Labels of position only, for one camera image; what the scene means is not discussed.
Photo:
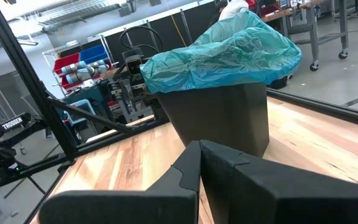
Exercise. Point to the teal trash bag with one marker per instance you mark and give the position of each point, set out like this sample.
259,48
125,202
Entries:
222,59

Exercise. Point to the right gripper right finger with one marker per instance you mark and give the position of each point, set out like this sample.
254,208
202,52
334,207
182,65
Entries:
291,199

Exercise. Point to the blue shelf bin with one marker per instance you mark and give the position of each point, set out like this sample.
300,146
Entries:
93,53

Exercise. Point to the red storage bin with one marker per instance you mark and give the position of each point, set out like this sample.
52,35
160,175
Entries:
65,62

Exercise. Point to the person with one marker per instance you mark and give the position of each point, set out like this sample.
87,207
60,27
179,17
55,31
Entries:
232,8

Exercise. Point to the black trash bin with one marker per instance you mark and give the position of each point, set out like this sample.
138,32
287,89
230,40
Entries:
222,115

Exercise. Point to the blue chair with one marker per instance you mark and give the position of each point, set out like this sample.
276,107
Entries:
79,113

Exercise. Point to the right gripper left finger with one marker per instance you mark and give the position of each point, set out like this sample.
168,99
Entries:
120,208

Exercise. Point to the grey blue-jointed robot arm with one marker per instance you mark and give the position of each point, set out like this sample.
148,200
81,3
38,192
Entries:
84,71

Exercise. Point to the black partition wall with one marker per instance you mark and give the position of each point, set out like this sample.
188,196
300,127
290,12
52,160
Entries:
166,34

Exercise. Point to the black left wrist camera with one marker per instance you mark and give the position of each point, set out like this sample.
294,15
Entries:
133,62

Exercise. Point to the grey wheeled workbench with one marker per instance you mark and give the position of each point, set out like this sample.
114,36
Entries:
315,28

